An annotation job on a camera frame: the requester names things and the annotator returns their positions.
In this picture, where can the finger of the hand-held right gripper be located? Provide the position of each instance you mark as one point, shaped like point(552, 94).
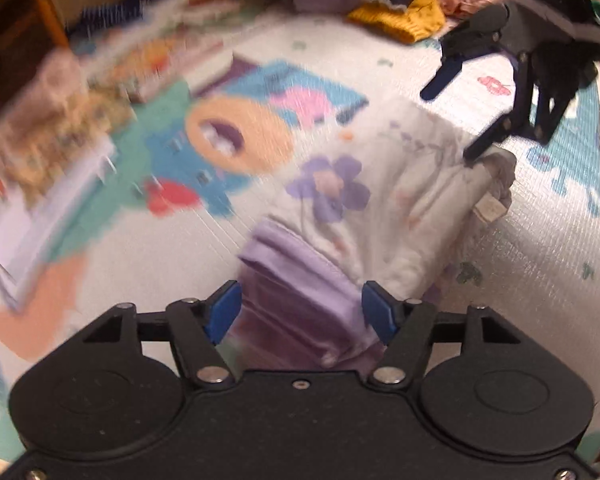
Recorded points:
point(442, 79)
point(497, 132)

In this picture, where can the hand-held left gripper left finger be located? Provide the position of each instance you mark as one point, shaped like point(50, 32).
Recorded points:
point(224, 311)

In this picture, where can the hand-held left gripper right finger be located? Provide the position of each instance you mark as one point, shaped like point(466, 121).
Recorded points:
point(379, 311)

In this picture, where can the white floral purple dress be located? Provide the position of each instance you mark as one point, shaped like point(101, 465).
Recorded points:
point(380, 185)

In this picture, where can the yellow knitted garment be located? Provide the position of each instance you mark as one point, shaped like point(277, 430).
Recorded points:
point(402, 16)

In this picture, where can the colourful printed play mat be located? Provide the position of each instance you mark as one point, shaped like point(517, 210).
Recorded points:
point(545, 270)

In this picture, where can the stack of picture books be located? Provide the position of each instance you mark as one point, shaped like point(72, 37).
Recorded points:
point(45, 160)

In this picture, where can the brown wooden cabinet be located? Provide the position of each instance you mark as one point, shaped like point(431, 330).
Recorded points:
point(15, 30)

